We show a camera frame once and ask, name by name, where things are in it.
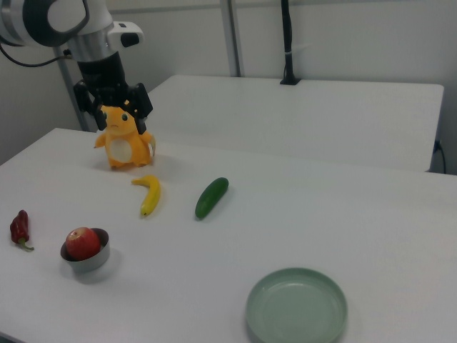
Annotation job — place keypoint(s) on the black pole with base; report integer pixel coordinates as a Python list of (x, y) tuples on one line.
[(288, 35)]

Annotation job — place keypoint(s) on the silver metal post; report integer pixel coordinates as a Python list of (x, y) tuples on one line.
[(71, 93)]

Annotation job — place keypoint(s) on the grey partition frame post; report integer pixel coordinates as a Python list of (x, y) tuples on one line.
[(232, 35)]

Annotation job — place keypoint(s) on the green cucumber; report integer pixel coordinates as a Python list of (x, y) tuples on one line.
[(210, 198)]

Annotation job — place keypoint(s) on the small grey metal bowl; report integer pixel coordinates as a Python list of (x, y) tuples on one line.
[(93, 264)]

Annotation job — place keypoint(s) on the red chili pepper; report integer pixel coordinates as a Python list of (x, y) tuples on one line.
[(19, 227)]

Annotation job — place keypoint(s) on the light green plastic plate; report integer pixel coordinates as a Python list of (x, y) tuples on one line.
[(296, 307)]

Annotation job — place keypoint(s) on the orange plush dinosaur toy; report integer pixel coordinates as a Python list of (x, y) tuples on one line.
[(123, 146)]

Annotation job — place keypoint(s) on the yellow banana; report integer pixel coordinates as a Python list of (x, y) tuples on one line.
[(151, 198)]

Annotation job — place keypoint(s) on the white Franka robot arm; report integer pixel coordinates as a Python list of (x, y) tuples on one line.
[(35, 21)]

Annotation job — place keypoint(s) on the red apple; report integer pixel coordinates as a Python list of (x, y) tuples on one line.
[(82, 243)]

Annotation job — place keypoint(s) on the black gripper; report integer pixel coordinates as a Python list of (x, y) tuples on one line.
[(103, 78)]

